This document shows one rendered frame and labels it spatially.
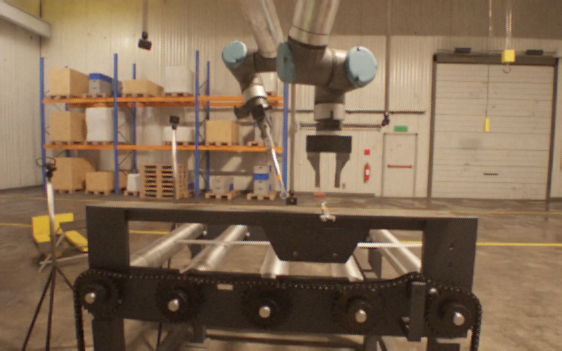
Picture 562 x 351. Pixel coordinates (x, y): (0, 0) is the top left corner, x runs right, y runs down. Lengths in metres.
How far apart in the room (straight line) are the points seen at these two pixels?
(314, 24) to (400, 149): 9.86
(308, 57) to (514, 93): 11.81
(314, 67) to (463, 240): 0.73
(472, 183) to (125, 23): 13.54
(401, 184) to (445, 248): 9.45
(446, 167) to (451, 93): 2.48
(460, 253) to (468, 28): 11.32
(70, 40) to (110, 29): 1.69
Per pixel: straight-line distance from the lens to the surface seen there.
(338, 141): 0.83
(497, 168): 11.90
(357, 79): 0.71
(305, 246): 0.98
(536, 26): 13.42
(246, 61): 1.01
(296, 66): 0.66
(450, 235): 1.06
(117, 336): 1.33
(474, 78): 11.72
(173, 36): 11.76
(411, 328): 1.05
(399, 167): 10.42
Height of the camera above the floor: 1.34
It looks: 4 degrees down
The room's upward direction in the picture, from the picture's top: 1 degrees clockwise
